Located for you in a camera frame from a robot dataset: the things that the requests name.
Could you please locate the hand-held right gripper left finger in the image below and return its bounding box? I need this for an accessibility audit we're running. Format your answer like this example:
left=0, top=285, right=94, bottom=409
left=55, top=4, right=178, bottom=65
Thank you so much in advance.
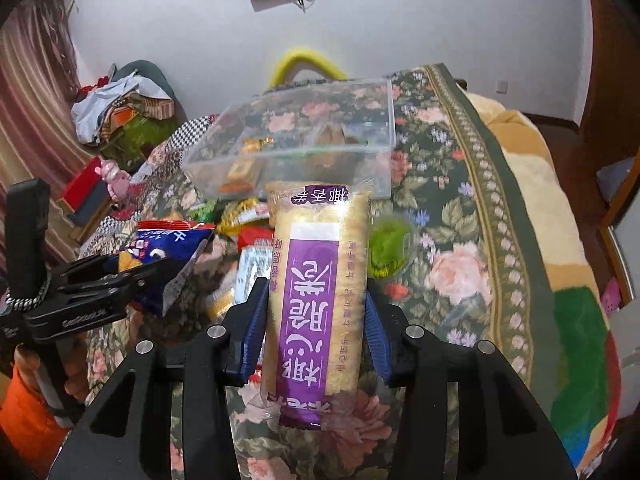
left=47, top=276, right=271, bottom=480

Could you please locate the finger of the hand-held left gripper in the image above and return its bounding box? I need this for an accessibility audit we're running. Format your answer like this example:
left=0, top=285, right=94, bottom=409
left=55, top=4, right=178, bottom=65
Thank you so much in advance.
left=55, top=261, right=173, bottom=311
left=60, top=254, right=126, bottom=281

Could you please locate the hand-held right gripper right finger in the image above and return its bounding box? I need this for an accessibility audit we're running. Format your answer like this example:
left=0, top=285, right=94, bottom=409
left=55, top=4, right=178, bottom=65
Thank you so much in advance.
left=364, top=292, right=581, bottom=480

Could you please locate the blue chip packet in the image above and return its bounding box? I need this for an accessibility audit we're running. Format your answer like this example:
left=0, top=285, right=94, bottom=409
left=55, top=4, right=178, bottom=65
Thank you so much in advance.
left=117, top=220, right=216, bottom=317

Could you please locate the purple label biscuit packet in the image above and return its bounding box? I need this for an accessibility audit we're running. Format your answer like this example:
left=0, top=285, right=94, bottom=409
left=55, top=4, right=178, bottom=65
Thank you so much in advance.
left=247, top=180, right=373, bottom=433

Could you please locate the green jelly cup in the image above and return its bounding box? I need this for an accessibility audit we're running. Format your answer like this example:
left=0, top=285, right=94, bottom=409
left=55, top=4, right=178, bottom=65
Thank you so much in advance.
left=367, top=212, right=418, bottom=281

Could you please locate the clear plastic container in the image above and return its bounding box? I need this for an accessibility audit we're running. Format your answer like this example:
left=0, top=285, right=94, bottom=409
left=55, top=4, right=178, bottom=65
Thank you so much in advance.
left=181, top=77, right=397, bottom=201

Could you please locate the person's left forearm orange sleeve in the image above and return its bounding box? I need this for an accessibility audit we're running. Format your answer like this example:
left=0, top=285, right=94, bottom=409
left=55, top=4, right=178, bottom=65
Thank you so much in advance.
left=0, top=365, right=76, bottom=480

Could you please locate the person's left hand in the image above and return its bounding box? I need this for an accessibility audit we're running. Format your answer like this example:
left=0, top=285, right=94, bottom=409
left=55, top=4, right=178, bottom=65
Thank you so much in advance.
left=14, top=339, right=92, bottom=411

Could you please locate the small orange yellow packet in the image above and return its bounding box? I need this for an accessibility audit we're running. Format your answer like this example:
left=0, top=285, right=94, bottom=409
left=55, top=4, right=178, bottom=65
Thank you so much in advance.
left=207, top=287, right=236, bottom=318

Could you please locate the dark grey box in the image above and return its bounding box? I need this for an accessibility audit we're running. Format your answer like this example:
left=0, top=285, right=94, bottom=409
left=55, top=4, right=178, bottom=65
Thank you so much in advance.
left=67, top=192, right=113, bottom=228

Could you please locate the red white snack packet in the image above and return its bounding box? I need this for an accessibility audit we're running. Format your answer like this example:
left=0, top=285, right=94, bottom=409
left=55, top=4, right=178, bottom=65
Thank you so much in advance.
left=235, top=227, right=278, bottom=306

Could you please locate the red box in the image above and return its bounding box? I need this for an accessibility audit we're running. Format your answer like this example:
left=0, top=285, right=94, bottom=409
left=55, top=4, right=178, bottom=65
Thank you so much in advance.
left=60, top=156, right=108, bottom=211

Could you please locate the pink rabbit toy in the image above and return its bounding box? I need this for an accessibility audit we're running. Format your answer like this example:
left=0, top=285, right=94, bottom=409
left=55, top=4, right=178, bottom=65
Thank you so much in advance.
left=100, top=157, right=132, bottom=201

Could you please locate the green snack packet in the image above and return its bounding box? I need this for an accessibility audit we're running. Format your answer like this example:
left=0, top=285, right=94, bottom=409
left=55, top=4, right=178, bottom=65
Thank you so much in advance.
left=187, top=200, right=221, bottom=223

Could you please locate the patchwork quilt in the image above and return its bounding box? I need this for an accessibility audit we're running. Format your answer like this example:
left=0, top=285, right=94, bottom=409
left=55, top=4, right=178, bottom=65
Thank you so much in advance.
left=80, top=115, right=221, bottom=256

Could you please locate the striped curtain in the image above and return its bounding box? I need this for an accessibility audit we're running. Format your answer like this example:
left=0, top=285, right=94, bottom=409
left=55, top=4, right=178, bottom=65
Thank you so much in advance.
left=0, top=0, right=96, bottom=261

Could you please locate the orange snack packet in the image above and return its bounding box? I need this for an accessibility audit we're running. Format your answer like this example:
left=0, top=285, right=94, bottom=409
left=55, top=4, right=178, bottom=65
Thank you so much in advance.
left=220, top=157, right=261, bottom=193

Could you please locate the pile of clothes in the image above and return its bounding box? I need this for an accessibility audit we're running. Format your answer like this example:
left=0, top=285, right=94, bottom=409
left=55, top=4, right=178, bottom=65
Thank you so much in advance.
left=70, top=60, right=176, bottom=161

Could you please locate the dark floral blanket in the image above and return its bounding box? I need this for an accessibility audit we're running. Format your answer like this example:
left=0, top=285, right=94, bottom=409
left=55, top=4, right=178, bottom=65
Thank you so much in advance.
left=82, top=62, right=556, bottom=480

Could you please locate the gold foil snack packet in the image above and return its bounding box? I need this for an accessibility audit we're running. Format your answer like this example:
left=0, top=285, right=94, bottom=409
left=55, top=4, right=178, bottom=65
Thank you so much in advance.
left=310, top=122, right=361, bottom=166

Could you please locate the beige plush blanket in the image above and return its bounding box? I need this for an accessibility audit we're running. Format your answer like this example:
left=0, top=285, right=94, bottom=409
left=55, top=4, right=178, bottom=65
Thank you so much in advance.
left=465, top=90, right=623, bottom=480

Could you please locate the sliding wardrobe door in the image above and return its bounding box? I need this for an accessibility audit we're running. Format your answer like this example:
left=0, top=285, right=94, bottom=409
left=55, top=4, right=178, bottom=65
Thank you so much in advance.
left=597, top=155, right=640, bottom=311

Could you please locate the yellow foam tube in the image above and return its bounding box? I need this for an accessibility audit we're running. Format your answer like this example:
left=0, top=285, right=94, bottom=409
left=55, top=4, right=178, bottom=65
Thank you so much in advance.
left=270, top=47, right=348, bottom=91

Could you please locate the wooden door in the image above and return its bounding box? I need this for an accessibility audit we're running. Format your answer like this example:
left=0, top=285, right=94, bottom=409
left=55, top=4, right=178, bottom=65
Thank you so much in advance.
left=580, top=0, right=640, bottom=133

